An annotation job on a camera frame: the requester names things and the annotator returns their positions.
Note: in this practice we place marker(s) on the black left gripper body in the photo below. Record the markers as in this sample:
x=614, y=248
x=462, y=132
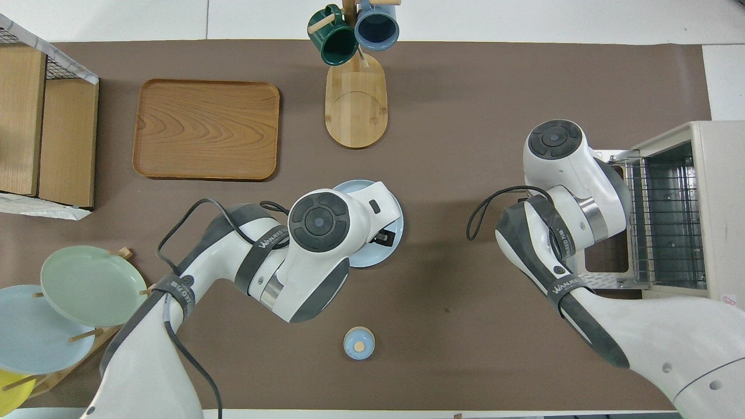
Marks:
x=384, y=237

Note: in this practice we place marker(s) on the small light blue plate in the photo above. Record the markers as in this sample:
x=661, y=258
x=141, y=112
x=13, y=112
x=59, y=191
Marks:
x=366, y=259

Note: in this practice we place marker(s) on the toaster oven glass door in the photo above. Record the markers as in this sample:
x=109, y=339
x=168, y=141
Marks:
x=605, y=282

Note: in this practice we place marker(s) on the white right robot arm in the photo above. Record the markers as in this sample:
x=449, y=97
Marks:
x=559, y=142

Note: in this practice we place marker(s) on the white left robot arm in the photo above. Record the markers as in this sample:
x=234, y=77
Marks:
x=314, y=221

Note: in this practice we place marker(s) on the cream toaster oven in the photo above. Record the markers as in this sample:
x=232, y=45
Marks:
x=722, y=203

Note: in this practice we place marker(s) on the large brown table mat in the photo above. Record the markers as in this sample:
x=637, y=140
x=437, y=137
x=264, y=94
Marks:
x=454, y=291

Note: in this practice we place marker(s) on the wooden mug tree stand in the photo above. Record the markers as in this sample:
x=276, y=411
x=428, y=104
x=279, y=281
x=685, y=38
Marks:
x=355, y=110

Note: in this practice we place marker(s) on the dark green mug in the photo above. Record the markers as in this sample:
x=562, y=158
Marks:
x=337, y=43

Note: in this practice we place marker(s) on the blue mug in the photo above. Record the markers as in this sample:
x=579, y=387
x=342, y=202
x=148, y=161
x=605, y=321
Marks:
x=376, y=29

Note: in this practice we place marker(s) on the rectangular wooden tray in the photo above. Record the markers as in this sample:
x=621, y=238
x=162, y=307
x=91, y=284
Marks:
x=204, y=128

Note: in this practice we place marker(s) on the pale green plate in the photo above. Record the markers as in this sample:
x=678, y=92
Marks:
x=93, y=285

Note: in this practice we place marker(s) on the wooden plate rack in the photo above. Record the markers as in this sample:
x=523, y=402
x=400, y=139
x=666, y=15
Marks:
x=87, y=336

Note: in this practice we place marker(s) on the large light blue plate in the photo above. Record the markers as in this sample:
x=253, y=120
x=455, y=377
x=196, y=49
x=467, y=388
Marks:
x=35, y=337

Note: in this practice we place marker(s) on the yellow plate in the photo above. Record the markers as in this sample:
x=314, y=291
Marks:
x=11, y=396

